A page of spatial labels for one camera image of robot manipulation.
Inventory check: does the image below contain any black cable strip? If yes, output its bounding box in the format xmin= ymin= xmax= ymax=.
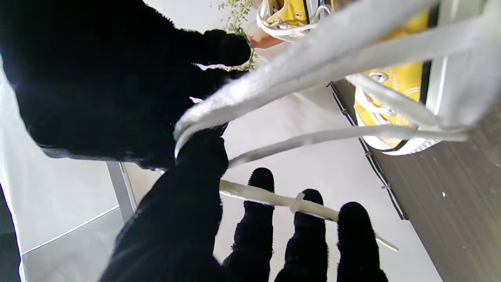
xmin=327 ymin=81 xmax=409 ymax=221

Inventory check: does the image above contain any orange sneaker with laces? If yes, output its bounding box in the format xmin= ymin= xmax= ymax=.
xmin=172 ymin=0 xmax=501 ymax=252

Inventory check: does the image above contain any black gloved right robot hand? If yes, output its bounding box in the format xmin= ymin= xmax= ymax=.
xmin=0 ymin=0 xmax=252 ymax=171

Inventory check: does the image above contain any green plant in terracotta pot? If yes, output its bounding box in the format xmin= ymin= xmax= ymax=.
xmin=211 ymin=0 xmax=286 ymax=72

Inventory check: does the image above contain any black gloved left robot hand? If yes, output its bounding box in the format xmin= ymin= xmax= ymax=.
xmin=98 ymin=127 xmax=389 ymax=282

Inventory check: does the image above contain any yellow canvas sneaker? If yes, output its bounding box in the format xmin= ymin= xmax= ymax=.
xmin=256 ymin=0 xmax=333 ymax=42
xmin=352 ymin=0 xmax=501 ymax=156

